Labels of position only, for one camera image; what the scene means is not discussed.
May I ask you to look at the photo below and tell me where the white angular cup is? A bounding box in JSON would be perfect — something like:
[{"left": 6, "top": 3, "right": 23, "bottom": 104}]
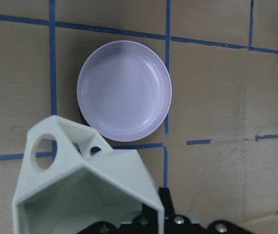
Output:
[{"left": 12, "top": 116, "right": 165, "bottom": 234}]

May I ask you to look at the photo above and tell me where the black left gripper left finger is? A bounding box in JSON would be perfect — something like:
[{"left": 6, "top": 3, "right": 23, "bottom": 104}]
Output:
[{"left": 141, "top": 204, "right": 158, "bottom": 224}]

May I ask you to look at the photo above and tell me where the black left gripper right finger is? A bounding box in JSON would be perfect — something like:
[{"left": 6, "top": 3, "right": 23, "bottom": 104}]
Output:
[{"left": 158, "top": 187, "right": 175, "bottom": 218}]

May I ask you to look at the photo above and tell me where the lavender round plate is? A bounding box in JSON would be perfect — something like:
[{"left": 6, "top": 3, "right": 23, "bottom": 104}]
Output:
[{"left": 76, "top": 40, "right": 172, "bottom": 142}]

